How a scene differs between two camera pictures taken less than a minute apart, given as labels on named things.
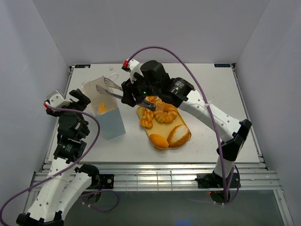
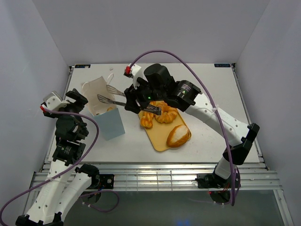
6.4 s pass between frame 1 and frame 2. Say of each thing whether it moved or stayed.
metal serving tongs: moved
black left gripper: stayed
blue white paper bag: stayed
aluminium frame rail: stayed
